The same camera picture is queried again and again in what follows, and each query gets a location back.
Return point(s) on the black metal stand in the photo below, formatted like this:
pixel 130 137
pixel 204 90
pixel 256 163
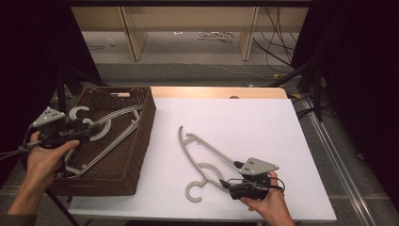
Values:
pixel 317 94

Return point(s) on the black tripod stand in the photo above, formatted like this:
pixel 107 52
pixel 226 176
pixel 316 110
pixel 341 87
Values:
pixel 61 91

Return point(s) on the person's left hand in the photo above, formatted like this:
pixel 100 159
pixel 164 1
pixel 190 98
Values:
pixel 44 163

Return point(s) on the white table cover board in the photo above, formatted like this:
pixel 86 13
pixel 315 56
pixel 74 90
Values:
pixel 251 125

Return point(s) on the dark curtain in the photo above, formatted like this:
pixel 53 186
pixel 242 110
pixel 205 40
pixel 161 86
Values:
pixel 28 62
pixel 360 78

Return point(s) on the pile of white hangers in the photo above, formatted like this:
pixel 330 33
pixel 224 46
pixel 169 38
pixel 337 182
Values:
pixel 215 35

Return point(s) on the beige wooden shelf unit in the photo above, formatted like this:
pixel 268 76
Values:
pixel 188 19

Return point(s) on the metal floor rail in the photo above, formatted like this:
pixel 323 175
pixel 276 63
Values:
pixel 338 163

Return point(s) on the small white floor scrap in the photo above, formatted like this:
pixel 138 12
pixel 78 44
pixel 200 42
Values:
pixel 178 32
pixel 111 42

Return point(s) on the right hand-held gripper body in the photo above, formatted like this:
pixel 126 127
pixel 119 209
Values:
pixel 257 166

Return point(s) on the person's grey sleeve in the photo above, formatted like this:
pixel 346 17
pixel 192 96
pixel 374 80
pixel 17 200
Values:
pixel 15 220

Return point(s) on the grey plastic clothes hanger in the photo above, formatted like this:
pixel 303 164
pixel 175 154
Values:
pixel 119 114
pixel 187 192
pixel 76 109

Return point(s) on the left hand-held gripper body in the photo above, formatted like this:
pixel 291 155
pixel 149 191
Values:
pixel 50 117

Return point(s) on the person's right hand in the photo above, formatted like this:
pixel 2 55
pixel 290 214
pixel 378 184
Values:
pixel 273 207

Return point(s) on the brown wicker basket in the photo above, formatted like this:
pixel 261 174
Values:
pixel 125 163

